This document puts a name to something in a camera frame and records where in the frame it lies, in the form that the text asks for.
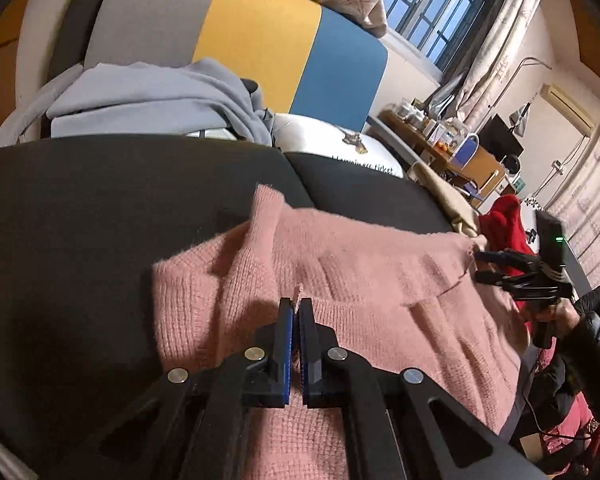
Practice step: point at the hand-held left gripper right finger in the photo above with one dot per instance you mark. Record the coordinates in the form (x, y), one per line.
(307, 355)

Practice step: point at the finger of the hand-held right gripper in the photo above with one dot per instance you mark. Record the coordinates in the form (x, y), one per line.
(505, 257)
(510, 280)

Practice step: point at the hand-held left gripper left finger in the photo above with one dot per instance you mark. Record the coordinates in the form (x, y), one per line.
(284, 355)

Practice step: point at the pink knitted sweater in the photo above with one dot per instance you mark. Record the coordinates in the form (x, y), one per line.
(380, 290)

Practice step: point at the person's right forearm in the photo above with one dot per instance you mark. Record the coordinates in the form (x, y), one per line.
(592, 340)

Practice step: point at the person's right hand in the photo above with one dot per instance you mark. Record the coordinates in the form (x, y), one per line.
(562, 317)

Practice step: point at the red garment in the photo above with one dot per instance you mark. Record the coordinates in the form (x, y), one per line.
(505, 225)

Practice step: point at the white patterned curtain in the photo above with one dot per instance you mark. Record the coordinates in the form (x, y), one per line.
(590, 190)

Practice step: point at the beige blanket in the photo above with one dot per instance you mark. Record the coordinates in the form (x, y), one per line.
(445, 195)

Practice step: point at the wooden desk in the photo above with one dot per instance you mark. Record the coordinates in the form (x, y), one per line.
(480, 165)

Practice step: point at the black monitor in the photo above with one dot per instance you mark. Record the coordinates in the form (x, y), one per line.
(500, 135)

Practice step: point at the person's pink clothing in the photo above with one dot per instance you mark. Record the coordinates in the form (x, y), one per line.
(575, 430)

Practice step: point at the white pillow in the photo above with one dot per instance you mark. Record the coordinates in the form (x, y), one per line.
(320, 142)

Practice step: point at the beige window curtain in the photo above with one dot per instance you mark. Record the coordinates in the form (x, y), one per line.
(500, 35)

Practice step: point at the window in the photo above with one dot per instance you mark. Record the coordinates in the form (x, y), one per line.
(440, 10)

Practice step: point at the grey hoodie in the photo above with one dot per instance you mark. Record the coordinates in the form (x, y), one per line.
(145, 105)

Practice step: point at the grey yellow blue backrest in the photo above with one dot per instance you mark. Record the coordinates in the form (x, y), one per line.
(260, 40)

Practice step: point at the wall air conditioner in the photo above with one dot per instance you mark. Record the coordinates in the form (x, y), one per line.
(567, 107)

